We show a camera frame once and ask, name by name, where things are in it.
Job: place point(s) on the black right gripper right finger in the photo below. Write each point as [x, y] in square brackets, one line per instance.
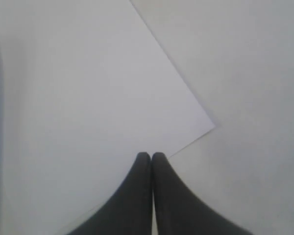
[179, 211]

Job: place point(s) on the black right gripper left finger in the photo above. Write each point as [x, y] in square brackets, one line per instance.
[129, 209]

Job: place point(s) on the white paper sheet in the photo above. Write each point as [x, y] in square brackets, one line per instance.
[84, 87]

